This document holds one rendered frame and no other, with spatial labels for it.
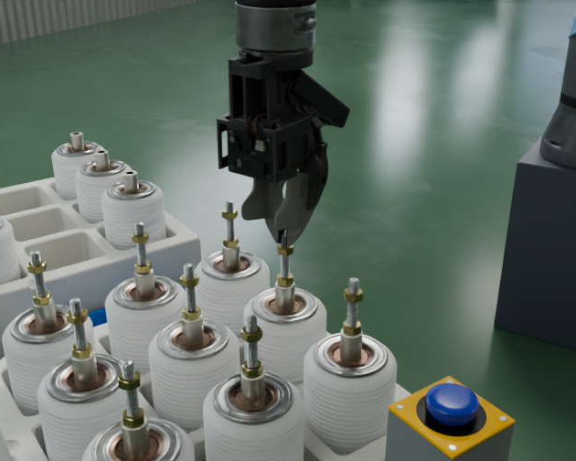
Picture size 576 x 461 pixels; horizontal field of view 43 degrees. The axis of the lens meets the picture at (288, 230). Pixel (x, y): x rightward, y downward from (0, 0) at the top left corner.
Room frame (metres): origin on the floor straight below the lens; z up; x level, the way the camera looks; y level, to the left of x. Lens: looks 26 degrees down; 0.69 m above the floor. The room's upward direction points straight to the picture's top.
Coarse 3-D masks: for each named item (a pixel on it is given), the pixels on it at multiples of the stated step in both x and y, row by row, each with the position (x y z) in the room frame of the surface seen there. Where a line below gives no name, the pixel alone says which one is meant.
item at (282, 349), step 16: (320, 304) 0.72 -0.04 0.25; (320, 320) 0.69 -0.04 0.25; (272, 336) 0.67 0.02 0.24; (288, 336) 0.67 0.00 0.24; (304, 336) 0.67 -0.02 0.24; (320, 336) 0.69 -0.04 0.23; (272, 352) 0.67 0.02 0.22; (288, 352) 0.67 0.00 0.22; (304, 352) 0.67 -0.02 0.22; (272, 368) 0.67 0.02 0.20; (288, 368) 0.67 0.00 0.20
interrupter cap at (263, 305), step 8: (272, 288) 0.75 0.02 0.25; (296, 288) 0.75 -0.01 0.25; (256, 296) 0.73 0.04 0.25; (264, 296) 0.73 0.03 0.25; (272, 296) 0.73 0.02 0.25; (296, 296) 0.73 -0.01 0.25; (304, 296) 0.73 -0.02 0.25; (312, 296) 0.73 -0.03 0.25; (256, 304) 0.71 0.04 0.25; (264, 304) 0.72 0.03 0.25; (272, 304) 0.72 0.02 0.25; (296, 304) 0.72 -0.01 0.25; (304, 304) 0.72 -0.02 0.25; (312, 304) 0.71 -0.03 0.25; (256, 312) 0.70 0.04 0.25; (264, 312) 0.70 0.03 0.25; (272, 312) 0.70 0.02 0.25; (280, 312) 0.70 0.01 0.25; (288, 312) 0.70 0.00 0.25; (296, 312) 0.70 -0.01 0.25; (304, 312) 0.70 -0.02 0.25; (312, 312) 0.69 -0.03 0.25; (264, 320) 0.68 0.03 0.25; (272, 320) 0.68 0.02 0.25; (280, 320) 0.68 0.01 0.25; (288, 320) 0.68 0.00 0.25; (296, 320) 0.68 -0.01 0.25; (304, 320) 0.68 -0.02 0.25
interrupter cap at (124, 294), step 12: (156, 276) 0.78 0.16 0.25; (120, 288) 0.75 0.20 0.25; (132, 288) 0.75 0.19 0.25; (156, 288) 0.75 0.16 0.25; (168, 288) 0.75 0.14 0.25; (120, 300) 0.72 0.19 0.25; (132, 300) 0.72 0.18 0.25; (144, 300) 0.72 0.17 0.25; (156, 300) 0.72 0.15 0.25; (168, 300) 0.72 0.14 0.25
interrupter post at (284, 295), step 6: (276, 282) 0.72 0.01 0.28; (276, 288) 0.71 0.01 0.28; (282, 288) 0.70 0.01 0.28; (288, 288) 0.70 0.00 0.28; (276, 294) 0.71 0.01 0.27; (282, 294) 0.70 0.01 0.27; (288, 294) 0.70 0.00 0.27; (276, 300) 0.71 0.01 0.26; (282, 300) 0.70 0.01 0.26; (288, 300) 0.70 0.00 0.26; (276, 306) 0.71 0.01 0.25; (282, 306) 0.70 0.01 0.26; (288, 306) 0.70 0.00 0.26
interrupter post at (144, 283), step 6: (138, 276) 0.73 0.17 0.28; (144, 276) 0.73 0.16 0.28; (150, 276) 0.74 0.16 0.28; (138, 282) 0.73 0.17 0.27; (144, 282) 0.73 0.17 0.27; (150, 282) 0.74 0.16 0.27; (138, 288) 0.73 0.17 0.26; (144, 288) 0.73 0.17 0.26; (150, 288) 0.74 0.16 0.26; (138, 294) 0.74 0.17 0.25; (144, 294) 0.73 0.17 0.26; (150, 294) 0.74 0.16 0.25
